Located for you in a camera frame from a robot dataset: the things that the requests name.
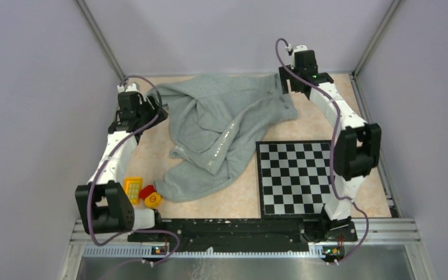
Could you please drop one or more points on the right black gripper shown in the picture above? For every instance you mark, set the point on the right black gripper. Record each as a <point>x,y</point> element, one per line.
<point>285,75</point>

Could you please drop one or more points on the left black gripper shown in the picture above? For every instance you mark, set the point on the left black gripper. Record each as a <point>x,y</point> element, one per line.
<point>146,104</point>

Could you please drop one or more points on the grey zip-up jacket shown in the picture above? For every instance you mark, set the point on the grey zip-up jacket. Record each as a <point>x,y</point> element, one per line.
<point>215,122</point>

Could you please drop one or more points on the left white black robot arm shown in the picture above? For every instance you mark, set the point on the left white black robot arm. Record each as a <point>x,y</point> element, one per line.
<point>103,204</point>

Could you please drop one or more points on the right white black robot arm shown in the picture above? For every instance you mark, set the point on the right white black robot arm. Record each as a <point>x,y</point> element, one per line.
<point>354,147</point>

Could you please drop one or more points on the yellow toy block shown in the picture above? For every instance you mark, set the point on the yellow toy block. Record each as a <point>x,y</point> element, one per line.
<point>132,186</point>

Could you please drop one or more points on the red yellow toy button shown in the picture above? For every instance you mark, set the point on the red yellow toy button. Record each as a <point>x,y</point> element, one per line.
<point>150,197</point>

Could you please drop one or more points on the black white checkerboard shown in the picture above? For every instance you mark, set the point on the black white checkerboard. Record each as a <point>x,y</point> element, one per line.
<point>293,178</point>

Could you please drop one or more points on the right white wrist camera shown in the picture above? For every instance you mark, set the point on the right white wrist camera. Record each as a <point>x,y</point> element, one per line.
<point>294,51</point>

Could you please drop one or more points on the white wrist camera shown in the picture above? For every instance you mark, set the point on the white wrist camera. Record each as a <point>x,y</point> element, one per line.
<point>294,51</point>
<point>127,87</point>

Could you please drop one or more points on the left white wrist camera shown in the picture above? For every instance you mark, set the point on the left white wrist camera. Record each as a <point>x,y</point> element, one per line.
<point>127,87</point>

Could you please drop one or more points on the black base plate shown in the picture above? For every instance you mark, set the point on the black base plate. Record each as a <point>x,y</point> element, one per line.
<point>244,235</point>

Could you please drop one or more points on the aluminium frame rail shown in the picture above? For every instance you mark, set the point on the aluminium frame rail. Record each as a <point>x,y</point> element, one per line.
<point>380,232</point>

